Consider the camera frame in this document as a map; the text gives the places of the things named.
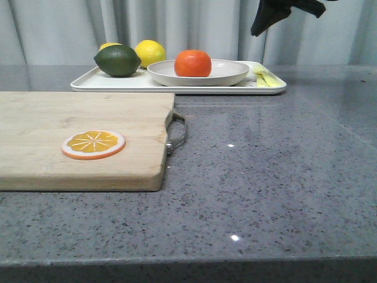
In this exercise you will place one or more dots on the yellow lemon right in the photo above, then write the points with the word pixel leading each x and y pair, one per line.
pixel 150 52

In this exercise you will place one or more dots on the yellow lemon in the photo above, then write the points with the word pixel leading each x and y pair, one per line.
pixel 150 52
pixel 108 44

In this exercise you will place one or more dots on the yellow plastic knife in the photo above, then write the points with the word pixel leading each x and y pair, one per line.
pixel 272 80

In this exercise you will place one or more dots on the yellow plastic fork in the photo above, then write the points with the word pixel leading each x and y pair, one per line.
pixel 259 71

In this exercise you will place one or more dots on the orange slice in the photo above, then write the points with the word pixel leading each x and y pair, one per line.
pixel 93 144

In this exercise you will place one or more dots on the yellow lemon left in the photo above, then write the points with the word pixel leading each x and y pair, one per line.
pixel 108 44

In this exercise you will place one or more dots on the beige round plate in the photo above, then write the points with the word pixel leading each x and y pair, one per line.
pixel 224 73

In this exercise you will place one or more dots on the wooden cutting board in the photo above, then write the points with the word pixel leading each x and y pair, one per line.
pixel 35 125

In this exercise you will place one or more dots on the grey curtain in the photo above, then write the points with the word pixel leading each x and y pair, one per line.
pixel 71 32

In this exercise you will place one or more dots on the orange mandarin fruit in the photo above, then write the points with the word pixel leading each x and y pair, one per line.
pixel 193 63

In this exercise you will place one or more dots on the green lime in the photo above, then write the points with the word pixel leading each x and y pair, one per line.
pixel 118 60

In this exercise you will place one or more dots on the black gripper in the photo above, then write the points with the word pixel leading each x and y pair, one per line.
pixel 270 12

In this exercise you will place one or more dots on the white rectangular tray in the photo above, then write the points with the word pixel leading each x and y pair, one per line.
pixel 141 81

